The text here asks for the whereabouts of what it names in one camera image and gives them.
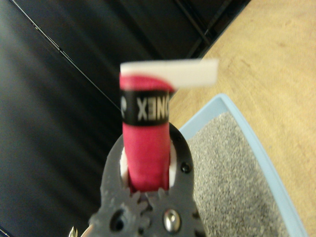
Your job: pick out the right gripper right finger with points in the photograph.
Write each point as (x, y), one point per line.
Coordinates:
(184, 197)

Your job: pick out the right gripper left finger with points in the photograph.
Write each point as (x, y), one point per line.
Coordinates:
(111, 177)

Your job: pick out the blue litter tray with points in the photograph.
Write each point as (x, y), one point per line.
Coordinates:
(222, 172)

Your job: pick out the black curtain stand pole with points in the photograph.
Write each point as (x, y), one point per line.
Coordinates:
(193, 23)

